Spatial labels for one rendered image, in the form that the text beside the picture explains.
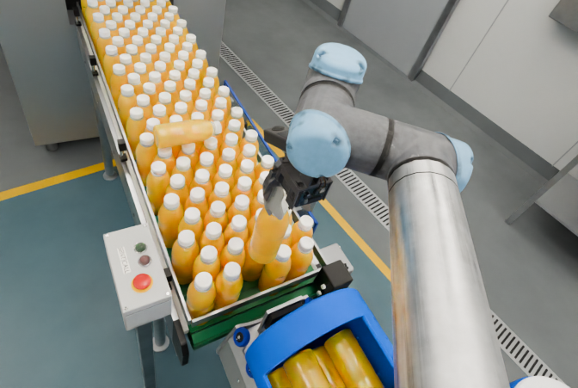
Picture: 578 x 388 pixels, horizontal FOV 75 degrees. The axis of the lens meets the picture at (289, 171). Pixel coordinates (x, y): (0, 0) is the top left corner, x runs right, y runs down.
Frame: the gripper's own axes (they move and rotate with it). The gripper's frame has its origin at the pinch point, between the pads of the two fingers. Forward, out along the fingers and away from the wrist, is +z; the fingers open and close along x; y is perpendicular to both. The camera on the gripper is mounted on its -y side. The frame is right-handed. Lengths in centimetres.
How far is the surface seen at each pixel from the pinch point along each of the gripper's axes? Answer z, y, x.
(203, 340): 43.0, 5.8, -14.7
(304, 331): 9.9, 21.9, -3.5
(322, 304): 8.5, 19.2, 1.8
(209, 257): 22.5, -5.3, -10.8
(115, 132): 42, -75, -19
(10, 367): 132, -42, -73
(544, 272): 130, 30, 230
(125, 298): 22.0, -2.0, -30.3
